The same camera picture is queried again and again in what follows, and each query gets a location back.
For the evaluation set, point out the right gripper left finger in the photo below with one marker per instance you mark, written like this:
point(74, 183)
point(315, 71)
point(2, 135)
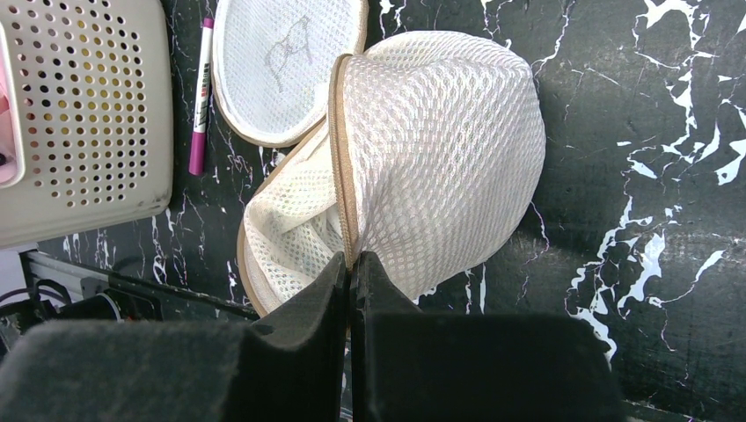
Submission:
point(287, 366)

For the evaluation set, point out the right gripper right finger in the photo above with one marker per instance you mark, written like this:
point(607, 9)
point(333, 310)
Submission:
point(409, 365)

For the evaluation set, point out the white mesh laundry bag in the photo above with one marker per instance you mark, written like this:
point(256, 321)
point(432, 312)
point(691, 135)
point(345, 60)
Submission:
point(425, 148)

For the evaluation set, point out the cream plastic laundry basket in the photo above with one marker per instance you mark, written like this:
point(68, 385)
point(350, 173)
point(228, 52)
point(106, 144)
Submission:
point(90, 92)

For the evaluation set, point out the pink bra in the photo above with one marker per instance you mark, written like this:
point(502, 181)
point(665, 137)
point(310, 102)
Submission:
point(10, 161)

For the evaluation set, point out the pink marker pen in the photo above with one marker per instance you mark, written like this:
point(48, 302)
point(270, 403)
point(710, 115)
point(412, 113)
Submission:
point(201, 103)

